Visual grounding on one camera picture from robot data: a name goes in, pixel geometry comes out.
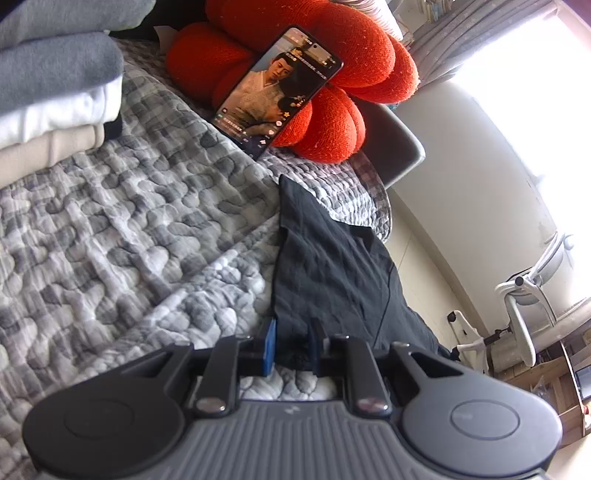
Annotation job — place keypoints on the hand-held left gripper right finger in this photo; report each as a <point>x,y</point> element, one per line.
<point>316,350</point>

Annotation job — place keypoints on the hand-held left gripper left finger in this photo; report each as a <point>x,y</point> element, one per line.
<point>270,346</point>

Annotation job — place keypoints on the black t-shirt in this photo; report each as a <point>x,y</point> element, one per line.
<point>332,277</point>

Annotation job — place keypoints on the silver waste bin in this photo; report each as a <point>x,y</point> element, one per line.
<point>508,355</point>

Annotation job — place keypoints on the grey patterned quilt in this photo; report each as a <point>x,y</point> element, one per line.
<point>115,230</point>

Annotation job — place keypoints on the white office chair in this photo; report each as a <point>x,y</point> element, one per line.
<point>521,314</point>

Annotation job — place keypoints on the grey sofa armrest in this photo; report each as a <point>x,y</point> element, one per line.
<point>397,143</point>

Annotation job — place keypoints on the wooden desk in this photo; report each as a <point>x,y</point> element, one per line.
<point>554,383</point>

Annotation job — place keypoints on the smartphone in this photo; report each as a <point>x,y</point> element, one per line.
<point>272,92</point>

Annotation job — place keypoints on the laptop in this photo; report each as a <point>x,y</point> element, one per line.
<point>584,381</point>

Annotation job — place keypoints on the red flower cushion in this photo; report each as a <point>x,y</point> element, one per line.
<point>360,60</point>

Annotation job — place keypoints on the beige folded garment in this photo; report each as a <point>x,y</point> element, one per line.
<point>46,147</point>

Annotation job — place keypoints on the white folded garment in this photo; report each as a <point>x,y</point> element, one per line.
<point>55,115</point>

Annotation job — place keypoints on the window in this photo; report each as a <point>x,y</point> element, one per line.
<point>531,115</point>

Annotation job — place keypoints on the grey curtain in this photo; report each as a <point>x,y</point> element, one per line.
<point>461,41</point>

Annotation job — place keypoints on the grey folded sweater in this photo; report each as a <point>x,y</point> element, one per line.
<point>60,69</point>

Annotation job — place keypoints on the light grey folded garment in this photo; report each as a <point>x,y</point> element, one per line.
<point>69,18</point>

